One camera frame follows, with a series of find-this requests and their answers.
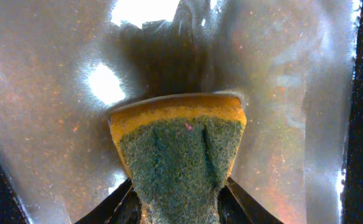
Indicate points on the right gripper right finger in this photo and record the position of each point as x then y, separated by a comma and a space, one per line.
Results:
236, 206

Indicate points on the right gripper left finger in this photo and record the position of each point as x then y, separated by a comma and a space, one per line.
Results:
121, 207

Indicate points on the yellow green scrub sponge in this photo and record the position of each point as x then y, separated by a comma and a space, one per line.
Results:
178, 153

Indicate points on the black rectangular water tray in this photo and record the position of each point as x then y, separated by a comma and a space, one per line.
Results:
65, 65

